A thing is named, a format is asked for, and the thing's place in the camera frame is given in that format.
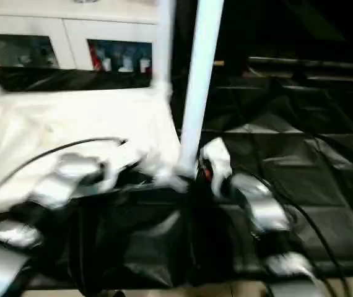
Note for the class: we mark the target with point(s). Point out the white plastic table top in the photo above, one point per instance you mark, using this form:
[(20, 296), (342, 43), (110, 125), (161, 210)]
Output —
[(71, 117)]

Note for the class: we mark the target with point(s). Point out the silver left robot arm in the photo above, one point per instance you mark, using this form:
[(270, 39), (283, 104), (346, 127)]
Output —
[(59, 179)]

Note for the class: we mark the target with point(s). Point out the small orange label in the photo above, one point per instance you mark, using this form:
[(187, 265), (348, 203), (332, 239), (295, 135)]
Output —
[(218, 62)]

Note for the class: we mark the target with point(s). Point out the black table mat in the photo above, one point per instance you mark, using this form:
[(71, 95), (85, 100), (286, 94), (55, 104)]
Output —
[(313, 161)]

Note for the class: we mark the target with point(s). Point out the long black bar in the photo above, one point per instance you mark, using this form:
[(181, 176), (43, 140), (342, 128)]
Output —
[(313, 62)]

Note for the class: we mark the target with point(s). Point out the white glass-door cabinet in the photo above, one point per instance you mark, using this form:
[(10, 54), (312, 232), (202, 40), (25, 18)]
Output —
[(59, 25)]

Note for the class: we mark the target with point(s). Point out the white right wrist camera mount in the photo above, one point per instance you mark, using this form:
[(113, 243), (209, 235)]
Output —
[(217, 154)]

